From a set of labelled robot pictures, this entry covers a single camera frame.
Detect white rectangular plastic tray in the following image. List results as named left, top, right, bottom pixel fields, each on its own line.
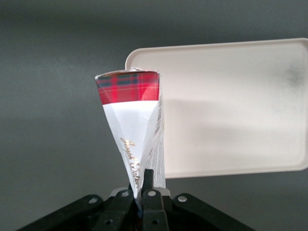
left=125, top=38, right=308, bottom=180

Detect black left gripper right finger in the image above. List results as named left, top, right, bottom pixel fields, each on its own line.
left=141, top=169, right=169, bottom=231

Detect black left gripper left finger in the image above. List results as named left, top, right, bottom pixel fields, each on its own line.
left=92, top=184, right=136, bottom=231

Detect red tartan cookie box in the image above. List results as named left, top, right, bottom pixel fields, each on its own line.
left=94, top=67, right=167, bottom=214

